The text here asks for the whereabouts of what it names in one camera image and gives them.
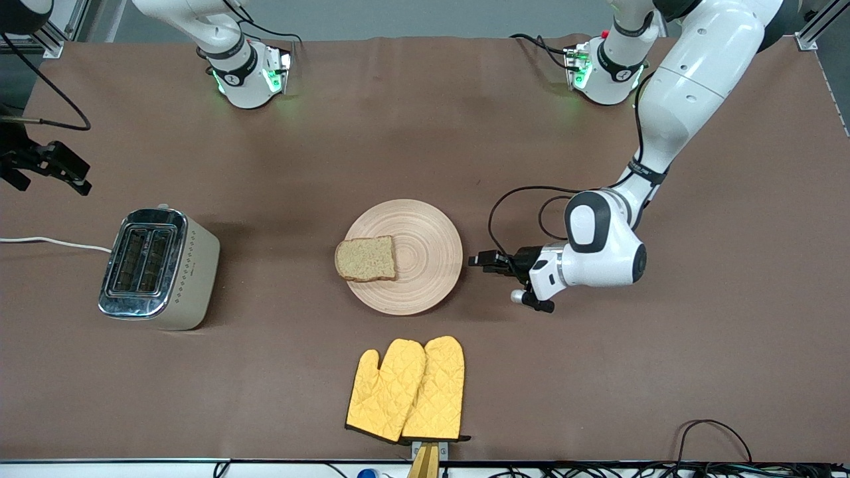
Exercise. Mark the chrome and cream toaster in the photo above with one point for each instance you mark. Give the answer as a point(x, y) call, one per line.
point(192, 279)

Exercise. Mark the brown toast slice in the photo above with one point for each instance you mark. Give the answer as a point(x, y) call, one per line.
point(365, 259)

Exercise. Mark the yellow quilted oven mitt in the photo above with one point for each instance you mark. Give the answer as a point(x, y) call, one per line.
point(438, 392)
point(382, 398)

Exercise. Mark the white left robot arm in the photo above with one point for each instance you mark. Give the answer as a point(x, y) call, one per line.
point(690, 73)

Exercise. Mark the aluminium frame profile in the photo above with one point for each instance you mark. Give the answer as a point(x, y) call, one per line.
point(60, 33)
point(817, 26)

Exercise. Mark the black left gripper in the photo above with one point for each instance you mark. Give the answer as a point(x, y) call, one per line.
point(529, 257)

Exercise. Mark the round wooden plate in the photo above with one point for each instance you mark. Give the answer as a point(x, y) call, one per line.
point(428, 265)

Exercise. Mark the grey metal bracket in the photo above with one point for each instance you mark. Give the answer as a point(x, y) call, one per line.
point(443, 450)

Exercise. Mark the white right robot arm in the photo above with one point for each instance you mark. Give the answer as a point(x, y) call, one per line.
point(246, 79)

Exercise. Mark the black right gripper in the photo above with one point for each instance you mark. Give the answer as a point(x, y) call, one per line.
point(14, 149)

